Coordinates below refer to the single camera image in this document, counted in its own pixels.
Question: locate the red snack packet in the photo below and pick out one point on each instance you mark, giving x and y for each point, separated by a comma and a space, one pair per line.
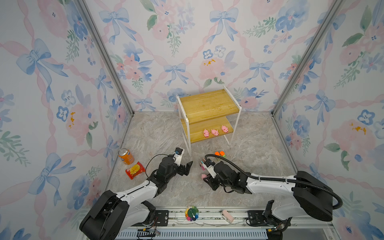
135, 170

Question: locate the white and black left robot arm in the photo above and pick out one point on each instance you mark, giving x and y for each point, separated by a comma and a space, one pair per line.
114, 212

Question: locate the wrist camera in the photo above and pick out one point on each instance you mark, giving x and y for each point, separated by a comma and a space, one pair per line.
178, 154
210, 168

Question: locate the wooden two-tier shelf white frame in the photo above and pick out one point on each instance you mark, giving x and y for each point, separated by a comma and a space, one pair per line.
208, 111

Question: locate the colourful round disc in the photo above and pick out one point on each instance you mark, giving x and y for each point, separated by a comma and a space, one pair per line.
192, 213

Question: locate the orange soda can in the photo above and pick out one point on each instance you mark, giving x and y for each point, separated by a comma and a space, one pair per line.
126, 156

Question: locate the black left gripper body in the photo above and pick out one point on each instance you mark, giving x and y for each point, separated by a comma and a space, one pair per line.
174, 172

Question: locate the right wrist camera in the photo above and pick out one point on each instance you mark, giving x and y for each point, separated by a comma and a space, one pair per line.
210, 168

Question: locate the pink eraser block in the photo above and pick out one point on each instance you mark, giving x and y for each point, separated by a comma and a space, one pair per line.
227, 216

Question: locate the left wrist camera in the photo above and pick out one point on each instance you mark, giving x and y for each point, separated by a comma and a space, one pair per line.
178, 154

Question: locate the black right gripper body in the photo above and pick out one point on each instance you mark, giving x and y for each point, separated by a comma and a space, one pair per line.
215, 183

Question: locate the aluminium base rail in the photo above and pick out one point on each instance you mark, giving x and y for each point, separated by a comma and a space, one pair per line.
171, 224

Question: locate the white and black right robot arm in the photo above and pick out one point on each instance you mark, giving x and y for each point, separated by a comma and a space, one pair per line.
304, 194

